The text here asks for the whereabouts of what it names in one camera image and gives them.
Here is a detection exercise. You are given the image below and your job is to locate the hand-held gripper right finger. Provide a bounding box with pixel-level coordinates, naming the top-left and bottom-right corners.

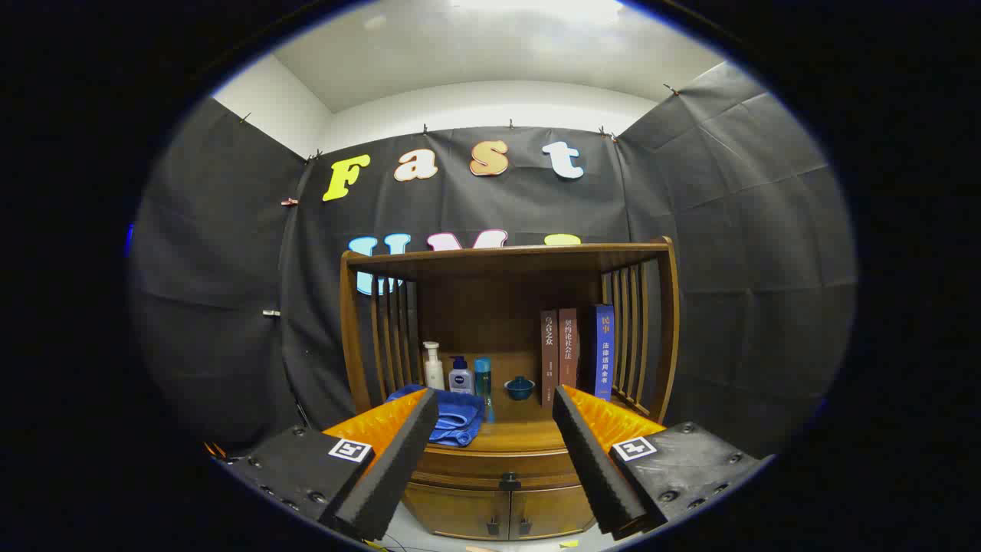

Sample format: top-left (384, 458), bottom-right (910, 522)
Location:
top-left (552, 385), bottom-right (771, 541)

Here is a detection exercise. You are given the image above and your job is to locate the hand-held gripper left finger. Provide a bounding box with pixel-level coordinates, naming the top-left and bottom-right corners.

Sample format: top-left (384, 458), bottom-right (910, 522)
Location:
top-left (218, 387), bottom-right (440, 542)

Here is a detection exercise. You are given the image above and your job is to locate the wooden drawer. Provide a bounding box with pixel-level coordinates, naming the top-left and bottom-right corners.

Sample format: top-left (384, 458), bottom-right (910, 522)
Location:
top-left (410, 447), bottom-right (587, 493)

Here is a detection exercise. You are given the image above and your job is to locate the wooden cabinet door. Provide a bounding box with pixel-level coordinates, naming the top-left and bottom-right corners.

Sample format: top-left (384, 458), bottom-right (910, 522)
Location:
top-left (509, 485), bottom-right (599, 539)
top-left (404, 485), bottom-right (511, 541)

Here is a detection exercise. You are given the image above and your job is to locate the wooden countertop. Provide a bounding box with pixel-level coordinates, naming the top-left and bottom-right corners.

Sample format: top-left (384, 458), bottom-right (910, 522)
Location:
top-left (368, 387), bottom-right (664, 455)

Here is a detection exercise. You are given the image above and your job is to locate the wooden cabinet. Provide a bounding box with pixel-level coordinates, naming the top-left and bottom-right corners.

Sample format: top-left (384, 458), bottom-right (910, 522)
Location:
top-left (340, 236), bottom-right (681, 541)

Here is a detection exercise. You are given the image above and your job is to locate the blue folded towel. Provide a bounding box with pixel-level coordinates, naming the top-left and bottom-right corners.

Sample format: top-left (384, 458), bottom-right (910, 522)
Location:
top-left (387, 383), bottom-right (486, 448)

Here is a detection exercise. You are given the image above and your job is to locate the blue book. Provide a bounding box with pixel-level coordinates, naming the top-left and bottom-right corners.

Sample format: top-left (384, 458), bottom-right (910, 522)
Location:
top-left (592, 304), bottom-right (615, 401)

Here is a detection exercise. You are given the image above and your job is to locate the dark brown book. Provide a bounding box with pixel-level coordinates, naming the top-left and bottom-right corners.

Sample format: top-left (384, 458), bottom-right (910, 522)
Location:
top-left (540, 310), bottom-right (560, 407)

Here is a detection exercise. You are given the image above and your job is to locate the teal bottle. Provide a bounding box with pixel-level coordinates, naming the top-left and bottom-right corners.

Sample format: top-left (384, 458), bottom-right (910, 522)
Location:
top-left (474, 357), bottom-right (495, 422)

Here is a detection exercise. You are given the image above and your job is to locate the black backdrop cloth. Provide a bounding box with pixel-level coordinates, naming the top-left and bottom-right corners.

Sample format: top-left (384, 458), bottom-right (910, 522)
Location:
top-left (130, 61), bottom-right (858, 461)

